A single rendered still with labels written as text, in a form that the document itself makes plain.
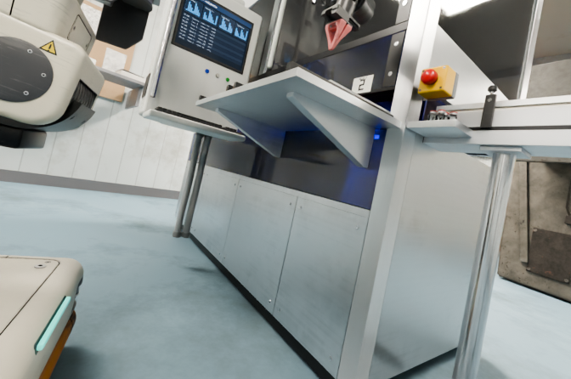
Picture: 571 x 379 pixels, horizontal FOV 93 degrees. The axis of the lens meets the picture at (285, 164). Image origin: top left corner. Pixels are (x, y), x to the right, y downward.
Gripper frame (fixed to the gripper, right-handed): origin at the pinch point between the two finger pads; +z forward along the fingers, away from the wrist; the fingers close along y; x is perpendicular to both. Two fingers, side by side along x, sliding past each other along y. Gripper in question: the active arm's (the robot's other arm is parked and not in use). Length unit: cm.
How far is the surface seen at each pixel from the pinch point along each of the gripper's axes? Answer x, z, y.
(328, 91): -12.0, 18.2, -5.4
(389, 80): -4.3, -1.2, 22.5
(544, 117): -40, 8, 35
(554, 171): 20, -77, 356
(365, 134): -3.2, 18.2, 20.8
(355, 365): -13, 83, 34
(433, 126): -21.2, 13.9, 24.8
